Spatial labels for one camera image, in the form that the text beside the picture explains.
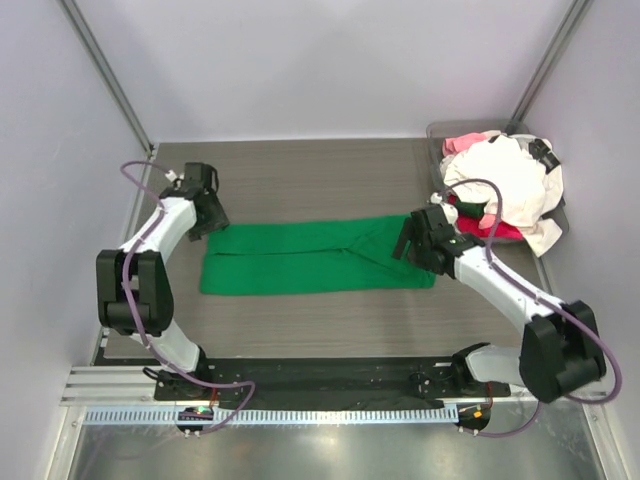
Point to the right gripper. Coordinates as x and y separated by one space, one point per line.
417 235

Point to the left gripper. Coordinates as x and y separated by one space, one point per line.
210 215

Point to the green t shirt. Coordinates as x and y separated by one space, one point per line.
308 258

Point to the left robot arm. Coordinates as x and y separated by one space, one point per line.
134 295

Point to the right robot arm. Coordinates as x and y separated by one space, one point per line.
558 353

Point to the red t shirt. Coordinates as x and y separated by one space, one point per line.
470 220

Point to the pink t shirt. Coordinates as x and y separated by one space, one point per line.
456 145

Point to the clear plastic bin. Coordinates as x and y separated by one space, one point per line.
550 210

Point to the white t shirt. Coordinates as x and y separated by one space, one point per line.
515 185

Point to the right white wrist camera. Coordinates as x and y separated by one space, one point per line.
448 209

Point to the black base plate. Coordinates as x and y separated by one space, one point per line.
350 384

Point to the white slotted cable duct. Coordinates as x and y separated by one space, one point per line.
199 416

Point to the aluminium rail frame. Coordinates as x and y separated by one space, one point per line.
139 382

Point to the left aluminium corner post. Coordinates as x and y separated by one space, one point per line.
98 58

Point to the aluminium corner post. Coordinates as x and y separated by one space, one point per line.
559 42
98 58

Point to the right aluminium corner post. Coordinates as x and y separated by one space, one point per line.
559 42

